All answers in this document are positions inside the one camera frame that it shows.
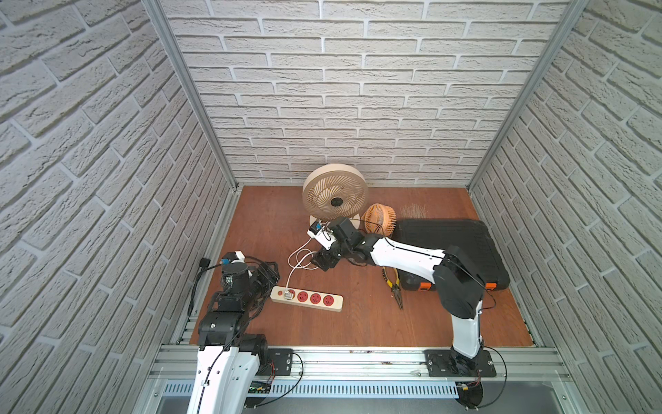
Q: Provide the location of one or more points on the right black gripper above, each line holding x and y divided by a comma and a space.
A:
323, 256

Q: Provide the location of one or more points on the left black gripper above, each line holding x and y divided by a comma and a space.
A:
266, 274

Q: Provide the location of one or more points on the beige red power strip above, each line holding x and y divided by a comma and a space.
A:
305, 298

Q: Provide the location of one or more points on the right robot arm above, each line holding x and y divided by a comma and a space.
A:
454, 275

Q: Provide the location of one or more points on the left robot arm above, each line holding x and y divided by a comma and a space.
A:
228, 358

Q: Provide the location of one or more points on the small orange desk fan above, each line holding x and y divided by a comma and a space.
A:
380, 219

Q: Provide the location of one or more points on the large beige desk fan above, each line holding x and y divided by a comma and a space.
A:
335, 190

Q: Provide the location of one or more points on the yellow black pliers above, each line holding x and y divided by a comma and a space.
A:
392, 279

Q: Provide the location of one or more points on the black tool case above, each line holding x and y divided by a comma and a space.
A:
470, 236

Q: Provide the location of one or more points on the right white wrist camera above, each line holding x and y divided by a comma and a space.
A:
319, 232

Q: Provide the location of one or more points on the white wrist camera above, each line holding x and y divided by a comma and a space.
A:
319, 232
232, 257

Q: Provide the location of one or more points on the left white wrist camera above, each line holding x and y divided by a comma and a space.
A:
232, 257

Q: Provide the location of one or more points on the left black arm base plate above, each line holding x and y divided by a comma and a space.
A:
278, 363

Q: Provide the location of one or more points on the aluminium front frame rail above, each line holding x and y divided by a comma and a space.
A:
382, 364

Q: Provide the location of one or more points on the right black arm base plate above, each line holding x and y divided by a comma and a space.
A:
459, 363

